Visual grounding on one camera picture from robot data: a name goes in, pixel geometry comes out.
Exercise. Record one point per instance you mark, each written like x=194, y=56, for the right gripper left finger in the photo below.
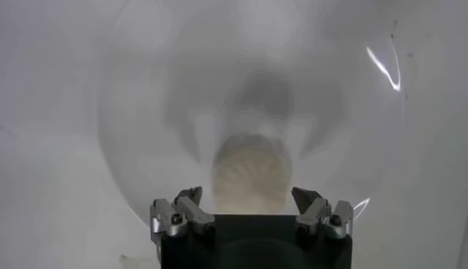
x=183, y=213

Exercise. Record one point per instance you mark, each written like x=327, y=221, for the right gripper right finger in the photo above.
x=318, y=213

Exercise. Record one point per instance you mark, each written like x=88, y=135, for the white steamed baozi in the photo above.
x=252, y=175

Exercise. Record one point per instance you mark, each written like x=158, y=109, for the white round plate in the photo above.
x=146, y=109

